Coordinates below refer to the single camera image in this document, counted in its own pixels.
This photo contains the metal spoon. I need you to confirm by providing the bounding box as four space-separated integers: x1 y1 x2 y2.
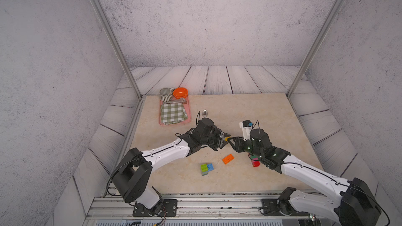
202 109 208 117

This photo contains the pink tray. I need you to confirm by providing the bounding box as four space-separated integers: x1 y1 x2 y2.
159 98 191 126

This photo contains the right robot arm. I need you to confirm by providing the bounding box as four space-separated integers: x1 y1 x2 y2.
225 129 387 226

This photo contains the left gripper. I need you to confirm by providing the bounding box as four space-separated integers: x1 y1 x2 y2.
199 127 232 152

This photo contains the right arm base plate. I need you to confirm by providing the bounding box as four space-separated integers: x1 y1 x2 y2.
259 198 309 217

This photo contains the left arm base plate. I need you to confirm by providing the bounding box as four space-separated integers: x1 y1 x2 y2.
133 199 178 217

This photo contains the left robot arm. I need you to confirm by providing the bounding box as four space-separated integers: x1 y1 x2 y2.
106 118 230 211

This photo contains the green checkered cloth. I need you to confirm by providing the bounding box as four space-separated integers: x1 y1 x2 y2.
160 103 188 125

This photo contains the aluminium frame post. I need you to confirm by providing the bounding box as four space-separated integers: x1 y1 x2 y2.
286 0 346 99
90 0 142 99

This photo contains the blue long lego brick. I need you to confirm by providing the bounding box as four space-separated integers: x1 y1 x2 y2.
207 163 214 172

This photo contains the right aluminium frame post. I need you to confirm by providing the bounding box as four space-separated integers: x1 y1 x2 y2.
286 0 346 99

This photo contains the aluminium front rail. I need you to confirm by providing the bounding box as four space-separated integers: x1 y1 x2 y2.
83 189 339 226

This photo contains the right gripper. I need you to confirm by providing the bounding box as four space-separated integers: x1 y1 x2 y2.
227 136 264 160

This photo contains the striped grey mug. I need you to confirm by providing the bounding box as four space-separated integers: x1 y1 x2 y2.
159 87 175 103

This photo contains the orange lego brick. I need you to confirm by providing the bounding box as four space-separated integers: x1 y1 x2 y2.
222 154 234 165

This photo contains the orange bowl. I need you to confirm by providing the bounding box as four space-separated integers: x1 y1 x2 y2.
173 87 188 99

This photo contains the metal utensil on tray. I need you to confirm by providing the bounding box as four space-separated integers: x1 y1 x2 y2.
163 98 187 105

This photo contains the left aluminium frame post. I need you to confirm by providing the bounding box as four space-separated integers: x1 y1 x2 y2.
90 0 142 99

